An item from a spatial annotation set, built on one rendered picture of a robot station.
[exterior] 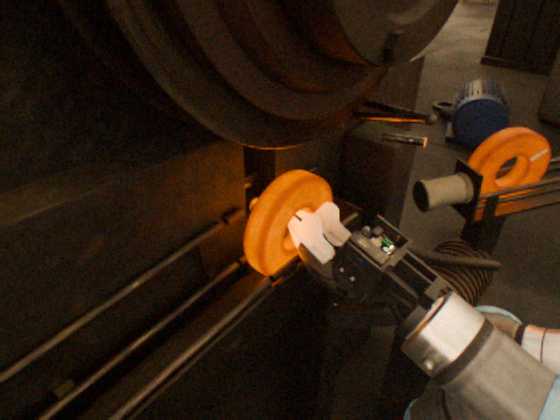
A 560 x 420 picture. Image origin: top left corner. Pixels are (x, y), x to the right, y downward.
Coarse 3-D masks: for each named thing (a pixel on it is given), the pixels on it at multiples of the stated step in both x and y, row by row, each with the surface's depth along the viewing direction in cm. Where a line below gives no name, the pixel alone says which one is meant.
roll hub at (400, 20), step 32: (288, 0) 28; (320, 0) 26; (352, 0) 27; (384, 0) 32; (416, 0) 35; (448, 0) 38; (320, 32) 29; (352, 32) 28; (384, 32) 32; (416, 32) 36; (384, 64) 34
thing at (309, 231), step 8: (312, 216) 49; (288, 224) 54; (296, 224) 54; (304, 224) 51; (312, 224) 50; (320, 224) 49; (296, 232) 52; (304, 232) 52; (312, 232) 51; (320, 232) 50; (296, 240) 52; (304, 240) 52; (312, 240) 51; (320, 240) 50; (312, 248) 51; (320, 248) 51; (328, 248) 50; (320, 256) 51; (328, 256) 50
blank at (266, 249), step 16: (288, 176) 52; (304, 176) 52; (272, 192) 50; (288, 192) 50; (304, 192) 53; (320, 192) 56; (256, 208) 50; (272, 208) 49; (288, 208) 51; (304, 208) 57; (256, 224) 50; (272, 224) 50; (256, 240) 50; (272, 240) 51; (288, 240) 59; (256, 256) 51; (272, 256) 53; (288, 256) 56; (272, 272) 54
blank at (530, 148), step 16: (512, 128) 73; (496, 144) 71; (512, 144) 71; (528, 144) 72; (544, 144) 73; (480, 160) 73; (496, 160) 73; (528, 160) 75; (544, 160) 75; (512, 176) 78; (528, 176) 77; (480, 192) 76
